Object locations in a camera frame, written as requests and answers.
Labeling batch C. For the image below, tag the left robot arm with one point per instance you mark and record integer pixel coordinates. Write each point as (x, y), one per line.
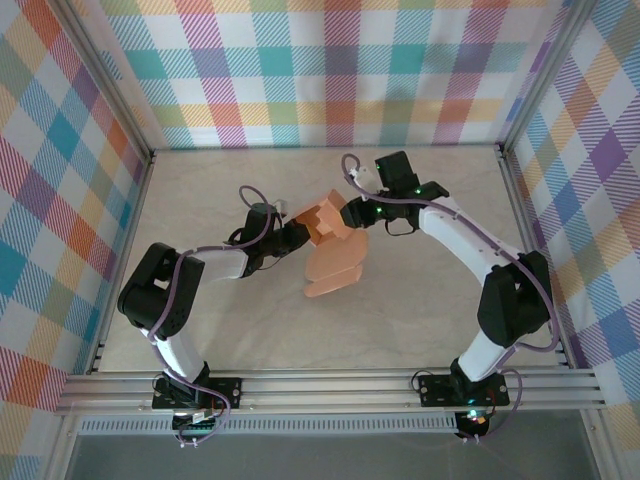
(160, 300)

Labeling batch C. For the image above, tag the aluminium frame rail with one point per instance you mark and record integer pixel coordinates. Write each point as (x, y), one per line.
(325, 390)

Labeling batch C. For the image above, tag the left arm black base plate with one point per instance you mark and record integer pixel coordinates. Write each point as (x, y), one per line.
(225, 392)

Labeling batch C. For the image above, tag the pink paper box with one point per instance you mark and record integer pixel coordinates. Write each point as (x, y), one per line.
(330, 250)

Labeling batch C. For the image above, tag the aluminium frame post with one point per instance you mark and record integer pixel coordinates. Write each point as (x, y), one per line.
(545, 75)
(100, 75)

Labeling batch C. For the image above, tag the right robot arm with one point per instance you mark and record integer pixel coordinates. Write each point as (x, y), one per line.
(510, 300)

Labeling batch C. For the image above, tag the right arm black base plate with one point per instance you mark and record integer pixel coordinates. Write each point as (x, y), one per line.
(435, 390)

